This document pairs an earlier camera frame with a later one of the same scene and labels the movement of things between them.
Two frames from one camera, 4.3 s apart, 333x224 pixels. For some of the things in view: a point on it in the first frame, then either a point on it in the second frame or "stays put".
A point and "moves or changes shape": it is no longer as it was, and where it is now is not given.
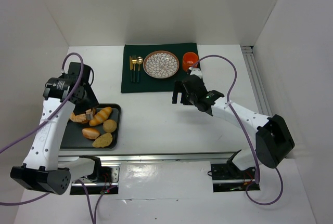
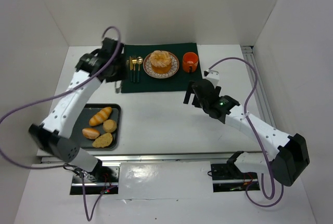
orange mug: [189, 59] stays put
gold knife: [131, 68] stays put
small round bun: [109, 126] stays put
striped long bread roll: [100, 116] stays put
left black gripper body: [88, 100] to [117, 70]
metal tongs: [89, 114] to [118, 87]
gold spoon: [139, 61] stays put
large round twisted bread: [80, 118] moves or changes shape
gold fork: [134, 61] stays put
